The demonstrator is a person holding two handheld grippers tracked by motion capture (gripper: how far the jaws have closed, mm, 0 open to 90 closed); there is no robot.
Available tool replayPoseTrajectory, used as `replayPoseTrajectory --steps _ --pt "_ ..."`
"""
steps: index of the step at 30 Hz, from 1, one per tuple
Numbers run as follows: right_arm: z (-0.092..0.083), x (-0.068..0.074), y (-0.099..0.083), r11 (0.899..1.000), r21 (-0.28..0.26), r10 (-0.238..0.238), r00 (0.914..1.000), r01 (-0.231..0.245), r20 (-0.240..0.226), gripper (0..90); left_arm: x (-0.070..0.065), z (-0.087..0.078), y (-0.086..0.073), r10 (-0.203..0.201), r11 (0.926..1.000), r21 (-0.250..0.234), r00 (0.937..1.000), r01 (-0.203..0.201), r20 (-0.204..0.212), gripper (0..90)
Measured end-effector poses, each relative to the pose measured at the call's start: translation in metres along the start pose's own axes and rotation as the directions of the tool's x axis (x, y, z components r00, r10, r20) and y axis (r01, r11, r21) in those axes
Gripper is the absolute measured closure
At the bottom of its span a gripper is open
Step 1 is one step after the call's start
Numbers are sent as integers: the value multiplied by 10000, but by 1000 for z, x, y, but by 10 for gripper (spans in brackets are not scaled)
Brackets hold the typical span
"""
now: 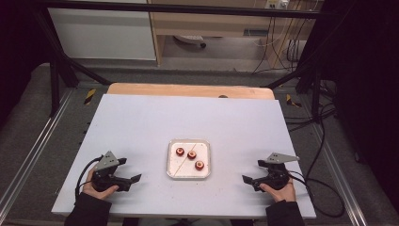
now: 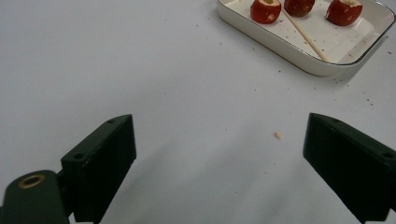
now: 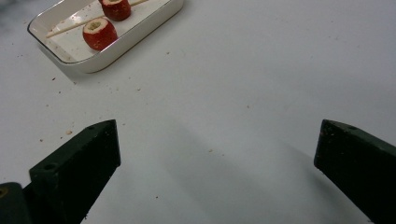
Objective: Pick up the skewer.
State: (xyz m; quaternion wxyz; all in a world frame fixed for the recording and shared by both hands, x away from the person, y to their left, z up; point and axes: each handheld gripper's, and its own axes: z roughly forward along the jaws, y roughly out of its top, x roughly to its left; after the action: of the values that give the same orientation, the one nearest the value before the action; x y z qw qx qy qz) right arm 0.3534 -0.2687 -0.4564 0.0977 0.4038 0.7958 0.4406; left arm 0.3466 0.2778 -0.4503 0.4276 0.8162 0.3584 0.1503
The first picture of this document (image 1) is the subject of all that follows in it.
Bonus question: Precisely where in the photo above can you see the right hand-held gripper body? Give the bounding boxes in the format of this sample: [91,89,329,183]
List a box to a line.
[252,153,300,192]

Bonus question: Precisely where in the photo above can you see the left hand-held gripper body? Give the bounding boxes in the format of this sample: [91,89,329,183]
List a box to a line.
[90,151,132,193]

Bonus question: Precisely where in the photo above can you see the square white tray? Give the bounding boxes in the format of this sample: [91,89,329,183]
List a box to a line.
[166,138,212,181]

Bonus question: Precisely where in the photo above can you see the thin wooden skewer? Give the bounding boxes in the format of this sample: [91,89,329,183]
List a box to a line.
[174,143,198,176]

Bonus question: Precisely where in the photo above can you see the person's right hand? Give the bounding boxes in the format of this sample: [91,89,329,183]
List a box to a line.
[259,179,297,203]

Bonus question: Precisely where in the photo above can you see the person's left hand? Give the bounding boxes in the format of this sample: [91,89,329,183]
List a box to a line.
[82,169,120,201]

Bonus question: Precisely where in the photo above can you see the yellow black striped tape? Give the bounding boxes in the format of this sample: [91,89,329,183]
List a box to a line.
[83,88,97,105]
[285,93,303,108]

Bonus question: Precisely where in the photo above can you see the wooden table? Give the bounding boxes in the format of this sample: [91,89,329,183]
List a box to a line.
[106,82,277,101]

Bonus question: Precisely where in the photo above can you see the white cabinet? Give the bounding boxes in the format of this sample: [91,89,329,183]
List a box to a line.
[47,0,157,61]

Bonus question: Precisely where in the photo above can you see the dark curtain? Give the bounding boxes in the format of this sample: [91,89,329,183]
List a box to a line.
[319,0,399,206]
[0,0,53,121]

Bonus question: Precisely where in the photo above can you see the white chair base with wheel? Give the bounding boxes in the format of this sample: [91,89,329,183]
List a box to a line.
[173,34,208,49]

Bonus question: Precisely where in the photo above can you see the wooden desk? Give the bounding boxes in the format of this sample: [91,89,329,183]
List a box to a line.
[147,0,318,70]

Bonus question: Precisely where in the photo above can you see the white power strip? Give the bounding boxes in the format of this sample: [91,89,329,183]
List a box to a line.
[264,0,290,9]

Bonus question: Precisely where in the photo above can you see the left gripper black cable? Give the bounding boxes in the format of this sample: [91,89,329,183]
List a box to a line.
[74,154,104,200]

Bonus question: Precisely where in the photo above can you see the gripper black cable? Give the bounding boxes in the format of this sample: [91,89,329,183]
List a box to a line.
[74,154,104,200]
[286,121,346,218]

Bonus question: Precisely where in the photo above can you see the aluminium rail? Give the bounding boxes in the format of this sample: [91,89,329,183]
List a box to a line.
[309,122,369,226]
[0,89,75,215]

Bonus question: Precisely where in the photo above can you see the black floor cables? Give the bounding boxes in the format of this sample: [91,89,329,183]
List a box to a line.
[282,79,337,133]

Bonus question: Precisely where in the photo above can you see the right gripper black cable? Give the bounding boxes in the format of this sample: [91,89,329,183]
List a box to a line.
[286,121,346,218]

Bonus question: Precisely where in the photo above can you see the black hanging cable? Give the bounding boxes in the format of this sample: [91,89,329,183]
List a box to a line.
[251,17,278,74]

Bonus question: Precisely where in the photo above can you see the bundle of black cables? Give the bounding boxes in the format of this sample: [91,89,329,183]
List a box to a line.
[285,18,311,65]

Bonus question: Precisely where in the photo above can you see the white hanging cable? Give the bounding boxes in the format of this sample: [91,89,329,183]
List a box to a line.
[254,8,295,48]

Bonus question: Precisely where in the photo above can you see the black metal frame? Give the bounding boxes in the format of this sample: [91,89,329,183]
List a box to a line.
[32,2,326,123]

